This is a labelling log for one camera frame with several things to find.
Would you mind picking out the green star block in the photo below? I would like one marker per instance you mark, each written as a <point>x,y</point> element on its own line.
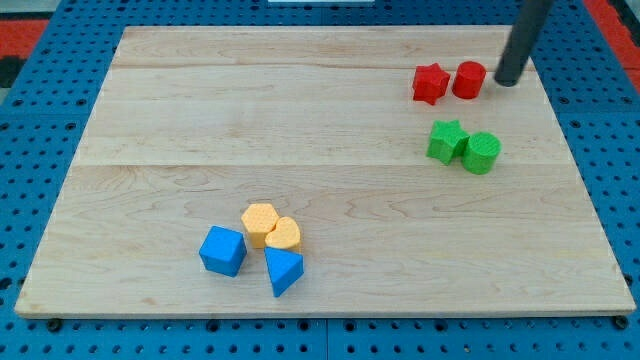
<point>447,140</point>

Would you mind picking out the red star block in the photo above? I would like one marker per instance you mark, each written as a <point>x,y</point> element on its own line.
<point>430,83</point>

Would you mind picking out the yellow heart block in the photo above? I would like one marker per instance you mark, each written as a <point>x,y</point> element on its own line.
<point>286,235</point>

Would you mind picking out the yellow hexagon block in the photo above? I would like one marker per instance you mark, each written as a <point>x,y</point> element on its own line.
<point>259,219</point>

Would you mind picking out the light wooden board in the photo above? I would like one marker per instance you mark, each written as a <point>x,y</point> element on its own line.
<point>194,124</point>

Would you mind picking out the blue triangular prism block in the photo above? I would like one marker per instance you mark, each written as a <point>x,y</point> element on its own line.
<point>284,268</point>

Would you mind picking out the blue cube block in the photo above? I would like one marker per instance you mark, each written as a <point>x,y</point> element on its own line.
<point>223,251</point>

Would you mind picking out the green cylinder block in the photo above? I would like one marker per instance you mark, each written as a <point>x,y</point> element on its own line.
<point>481,152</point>

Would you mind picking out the red cylinder block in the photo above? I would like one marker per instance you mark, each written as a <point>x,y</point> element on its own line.
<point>469,79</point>

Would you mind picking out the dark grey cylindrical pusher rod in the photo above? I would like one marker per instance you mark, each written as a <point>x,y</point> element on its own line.
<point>522,38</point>

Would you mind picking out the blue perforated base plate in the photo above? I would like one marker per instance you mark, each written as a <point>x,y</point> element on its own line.
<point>49,103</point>

